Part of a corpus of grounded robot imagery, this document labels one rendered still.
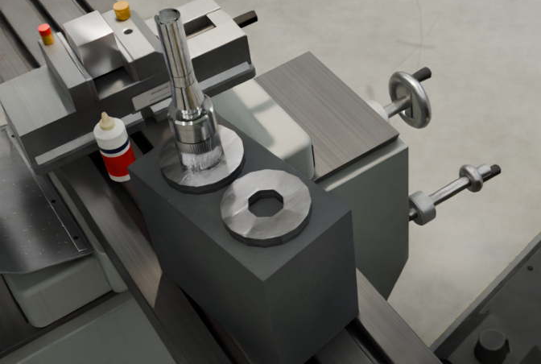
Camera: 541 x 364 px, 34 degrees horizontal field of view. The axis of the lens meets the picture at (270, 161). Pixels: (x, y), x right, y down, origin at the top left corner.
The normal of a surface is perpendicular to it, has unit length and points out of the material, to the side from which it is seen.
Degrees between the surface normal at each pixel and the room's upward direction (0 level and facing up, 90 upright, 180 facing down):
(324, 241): 90
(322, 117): 0
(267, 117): 0
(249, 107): 0
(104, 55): 90
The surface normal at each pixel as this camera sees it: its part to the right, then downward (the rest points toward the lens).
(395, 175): 0.52, 0.58
